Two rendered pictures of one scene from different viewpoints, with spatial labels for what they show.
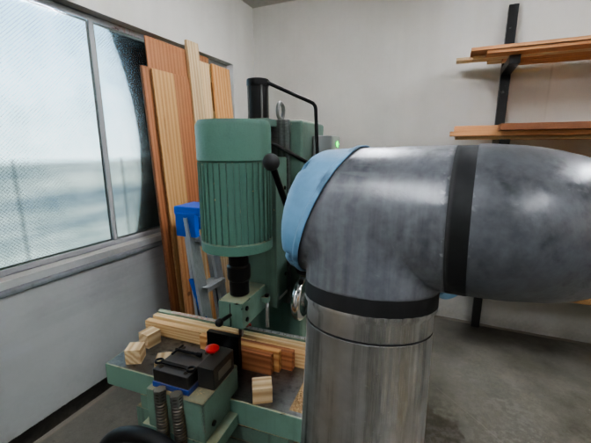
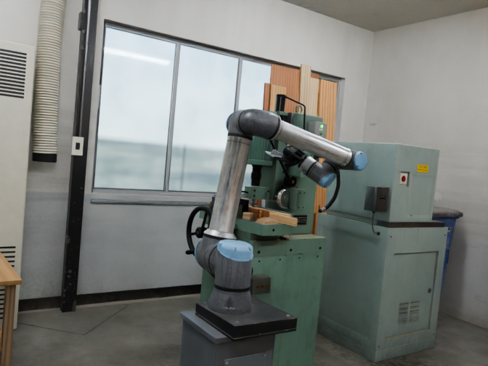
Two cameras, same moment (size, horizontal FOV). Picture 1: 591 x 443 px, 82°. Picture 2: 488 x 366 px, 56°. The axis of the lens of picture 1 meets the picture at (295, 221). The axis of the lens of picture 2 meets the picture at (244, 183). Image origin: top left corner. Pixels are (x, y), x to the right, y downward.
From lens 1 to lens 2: 1.93 m
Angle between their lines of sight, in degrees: 33
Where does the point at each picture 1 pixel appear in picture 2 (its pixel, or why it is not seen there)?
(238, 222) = (253, 149)
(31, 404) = (163, 274)
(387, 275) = (234, 128)
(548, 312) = not seen: outside the picture
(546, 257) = (246, 123)
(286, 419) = (250, 223)
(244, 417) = (239, 224)
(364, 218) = (232, 119)
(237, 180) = not seen: hidden behind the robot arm
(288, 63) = (396, 76)
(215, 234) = not seen: hidden behind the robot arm
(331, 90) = (429, 99)
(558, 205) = (248, 115)
